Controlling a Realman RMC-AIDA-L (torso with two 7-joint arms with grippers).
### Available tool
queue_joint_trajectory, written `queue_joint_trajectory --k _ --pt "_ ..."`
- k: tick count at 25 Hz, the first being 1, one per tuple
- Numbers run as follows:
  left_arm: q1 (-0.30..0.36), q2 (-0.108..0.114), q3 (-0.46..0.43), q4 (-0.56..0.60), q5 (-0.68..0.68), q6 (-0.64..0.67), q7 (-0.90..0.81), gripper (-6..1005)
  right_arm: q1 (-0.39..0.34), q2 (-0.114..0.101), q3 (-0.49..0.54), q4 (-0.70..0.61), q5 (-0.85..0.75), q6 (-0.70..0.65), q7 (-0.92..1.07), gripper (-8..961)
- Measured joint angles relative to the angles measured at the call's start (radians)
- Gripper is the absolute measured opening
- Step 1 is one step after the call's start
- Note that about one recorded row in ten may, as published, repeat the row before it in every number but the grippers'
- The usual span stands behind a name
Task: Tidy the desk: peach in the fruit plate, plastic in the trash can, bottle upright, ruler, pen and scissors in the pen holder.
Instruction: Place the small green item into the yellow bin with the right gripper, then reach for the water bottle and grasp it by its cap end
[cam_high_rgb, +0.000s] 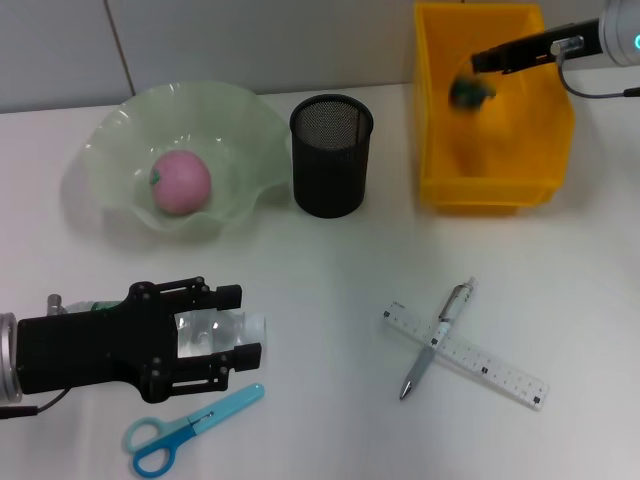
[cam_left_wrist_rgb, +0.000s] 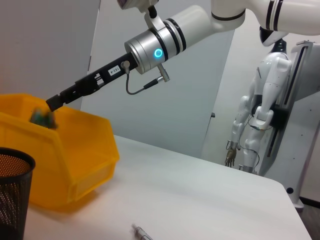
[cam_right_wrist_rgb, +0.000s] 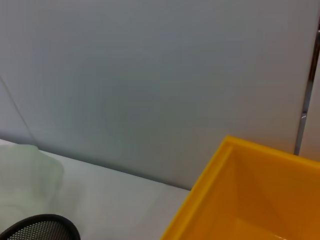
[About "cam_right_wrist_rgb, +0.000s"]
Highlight pale green glass fruit plate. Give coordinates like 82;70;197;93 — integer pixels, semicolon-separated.
0;144;65;216

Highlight black mesh pen holder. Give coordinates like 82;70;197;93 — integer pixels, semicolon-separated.
0;213;81;240

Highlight yellow plastic bin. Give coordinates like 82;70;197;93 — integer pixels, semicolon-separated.
159;134;320;240

